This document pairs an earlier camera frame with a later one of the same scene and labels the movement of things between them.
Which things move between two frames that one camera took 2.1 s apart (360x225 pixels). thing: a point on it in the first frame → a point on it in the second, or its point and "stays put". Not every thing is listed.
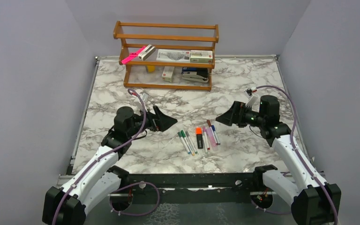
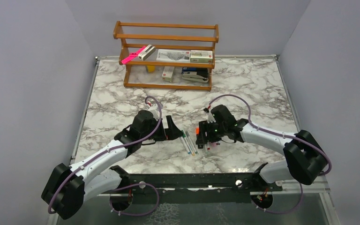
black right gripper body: x=247 y=116 → x=213 y=134
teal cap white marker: x=184 y=142 stays put
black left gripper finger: x=165 y=122 → x=173 y=133
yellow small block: x=151 y=68 stays put
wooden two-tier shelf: x=167 y=56 stays put
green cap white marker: x=192 y=151 stays put
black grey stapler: x=198 y=74 stays put
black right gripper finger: x=232 y=111 → x=203 y=135
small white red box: x=168 y=73 stays put
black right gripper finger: x=227 y=118 → x=199 y=141
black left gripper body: x=150 y=123 → x=159 y=134
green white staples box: x=204 y=56 stays put
